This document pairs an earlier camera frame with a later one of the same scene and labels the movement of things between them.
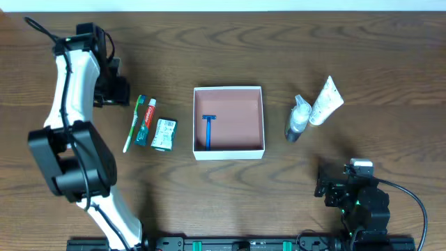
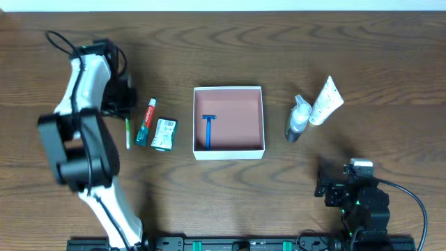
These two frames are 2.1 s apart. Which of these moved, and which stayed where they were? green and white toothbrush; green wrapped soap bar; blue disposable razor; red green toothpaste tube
Moved: green and white toothbrush
Stayed: blue disposable razor; green wrapped soap bar; red green toothpaste tube
